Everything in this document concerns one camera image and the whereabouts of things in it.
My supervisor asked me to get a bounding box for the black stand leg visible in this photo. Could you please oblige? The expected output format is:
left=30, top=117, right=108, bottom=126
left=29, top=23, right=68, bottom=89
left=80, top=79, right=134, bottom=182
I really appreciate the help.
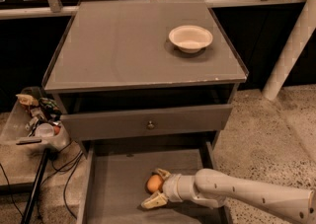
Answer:
left=20, top=149, right=50, bottom=224

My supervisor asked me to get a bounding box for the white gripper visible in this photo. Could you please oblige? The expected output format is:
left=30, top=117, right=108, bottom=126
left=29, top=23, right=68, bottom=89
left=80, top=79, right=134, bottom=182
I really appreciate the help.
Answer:
left=141, top=168, right=183, bottom=209

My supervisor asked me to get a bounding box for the colourful snack bag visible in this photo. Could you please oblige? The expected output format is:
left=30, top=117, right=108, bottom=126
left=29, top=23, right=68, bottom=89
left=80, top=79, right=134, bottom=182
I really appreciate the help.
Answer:
left=39, top=98, right=61, bottom=115

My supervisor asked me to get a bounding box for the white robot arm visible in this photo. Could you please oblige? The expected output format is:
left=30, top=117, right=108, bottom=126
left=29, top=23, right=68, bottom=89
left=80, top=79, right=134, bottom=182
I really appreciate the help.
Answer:
left=141, top=169, right=316, bottom=224

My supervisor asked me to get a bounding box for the grey drawer cabinet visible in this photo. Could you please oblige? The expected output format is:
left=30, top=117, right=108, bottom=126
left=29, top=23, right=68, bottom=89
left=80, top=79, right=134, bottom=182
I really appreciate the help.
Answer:
left=41, top=0, right=249, bottom=157

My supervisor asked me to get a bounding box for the white paper bowl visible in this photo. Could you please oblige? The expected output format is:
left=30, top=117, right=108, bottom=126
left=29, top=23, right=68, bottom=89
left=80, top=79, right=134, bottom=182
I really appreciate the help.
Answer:
left=168, top=25, right=213, bottom=53

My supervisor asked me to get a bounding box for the grey top drawer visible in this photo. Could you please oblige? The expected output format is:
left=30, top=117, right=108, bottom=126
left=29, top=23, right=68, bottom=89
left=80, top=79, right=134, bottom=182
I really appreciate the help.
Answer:
left=61, top=105, right=232, bottom=141

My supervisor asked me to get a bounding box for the clear plastic bin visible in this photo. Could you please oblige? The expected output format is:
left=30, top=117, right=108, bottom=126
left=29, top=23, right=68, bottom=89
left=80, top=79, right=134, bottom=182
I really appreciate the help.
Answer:
left=1, top=87, right=70, bottom=153

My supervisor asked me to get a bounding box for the white diagonal pole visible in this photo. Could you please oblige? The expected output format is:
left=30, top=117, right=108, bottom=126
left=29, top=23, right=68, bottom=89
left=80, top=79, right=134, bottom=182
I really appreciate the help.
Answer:
left=262, top=0, right=316, bottom=101

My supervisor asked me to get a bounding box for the grey middle drawer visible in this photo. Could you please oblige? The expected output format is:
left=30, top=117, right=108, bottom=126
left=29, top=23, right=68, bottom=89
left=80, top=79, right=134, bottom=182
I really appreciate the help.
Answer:
left=77, top=137, right=232, bottom=224

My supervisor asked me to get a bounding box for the orange fruit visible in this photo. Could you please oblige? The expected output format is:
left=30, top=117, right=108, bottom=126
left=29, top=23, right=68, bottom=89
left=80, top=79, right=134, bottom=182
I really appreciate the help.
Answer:
left=146, top=175, right=164, bottom=193

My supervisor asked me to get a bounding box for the white cup in bin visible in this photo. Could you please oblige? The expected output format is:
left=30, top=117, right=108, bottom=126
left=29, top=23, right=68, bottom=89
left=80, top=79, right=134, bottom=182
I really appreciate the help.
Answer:
left=35, top=123, right=54, bottom=137

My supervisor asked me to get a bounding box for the grey drawer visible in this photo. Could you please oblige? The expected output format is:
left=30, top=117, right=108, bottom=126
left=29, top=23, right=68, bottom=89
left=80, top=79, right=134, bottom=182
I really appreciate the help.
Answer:
left=77, top=137, right=232, bottom=224
left=61, top=105, right=232, bottom=141

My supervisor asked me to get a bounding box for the brass drawer knob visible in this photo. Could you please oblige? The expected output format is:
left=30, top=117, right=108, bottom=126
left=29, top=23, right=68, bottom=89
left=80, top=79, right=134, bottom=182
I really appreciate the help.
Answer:
left=146, top=120, right=155, bottom=130

